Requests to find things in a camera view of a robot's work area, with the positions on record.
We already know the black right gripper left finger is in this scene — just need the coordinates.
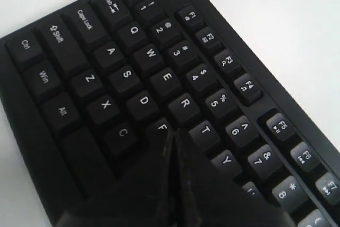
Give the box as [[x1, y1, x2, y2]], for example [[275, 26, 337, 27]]
[[57, 130, 174, 226]]

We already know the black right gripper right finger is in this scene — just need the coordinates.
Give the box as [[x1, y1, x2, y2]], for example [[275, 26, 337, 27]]
[[174, 129, 295, 226]]

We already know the black acer keyboard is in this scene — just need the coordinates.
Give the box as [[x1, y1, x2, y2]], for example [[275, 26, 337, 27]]
[[1, 0, 339, 226]]

